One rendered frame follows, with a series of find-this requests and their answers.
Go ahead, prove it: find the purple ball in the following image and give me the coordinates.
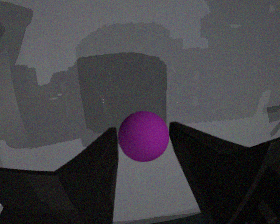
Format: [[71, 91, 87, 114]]
[[119, 112, 169, 161]]

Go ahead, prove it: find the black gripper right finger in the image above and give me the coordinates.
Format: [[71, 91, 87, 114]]
[[169, 121, 280, 224]]

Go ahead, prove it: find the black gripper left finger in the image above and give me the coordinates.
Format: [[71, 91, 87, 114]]
[[0, 127, 119, 224]]

